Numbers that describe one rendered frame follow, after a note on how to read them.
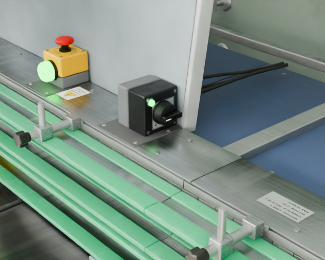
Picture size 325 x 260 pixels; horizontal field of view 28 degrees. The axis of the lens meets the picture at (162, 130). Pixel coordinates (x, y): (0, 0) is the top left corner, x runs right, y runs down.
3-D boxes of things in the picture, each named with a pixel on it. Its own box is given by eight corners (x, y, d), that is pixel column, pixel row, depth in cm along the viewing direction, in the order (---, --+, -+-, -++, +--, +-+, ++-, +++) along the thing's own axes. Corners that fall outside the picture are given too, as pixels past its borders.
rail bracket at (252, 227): (248, 225, 95) (181, 262, 87) (251, 182, 92) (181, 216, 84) (269, 237, 93) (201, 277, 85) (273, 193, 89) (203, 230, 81)
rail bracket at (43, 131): (73, 122, 126) (12, 143, 119) (70, 87, 123) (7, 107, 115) (84, 129, 124) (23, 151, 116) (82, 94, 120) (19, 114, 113)
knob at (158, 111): (171, 119, 119) (183, 125, 117) (152, 126, 117) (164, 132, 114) (171, 97, 117) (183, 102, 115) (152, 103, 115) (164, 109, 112)
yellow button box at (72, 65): (73, 72, 146) (45, 80, 141) (71, 40, 142) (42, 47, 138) (91, 81, 141) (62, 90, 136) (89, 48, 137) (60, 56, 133)
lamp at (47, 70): (47, 77, 140) (35, 80, 138) (45, 57, 138) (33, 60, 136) (59, 82, 137) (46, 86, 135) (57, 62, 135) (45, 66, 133)
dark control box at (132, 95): (151, 111, 127) (117, 123, 122) (151, 72, 123) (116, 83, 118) (180, 125, 121) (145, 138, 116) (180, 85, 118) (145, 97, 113)
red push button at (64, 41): (52, 52, 138) (50, 36, 137) (67, 48, 140) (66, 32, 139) (62, 57, 135) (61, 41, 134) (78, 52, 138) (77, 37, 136)
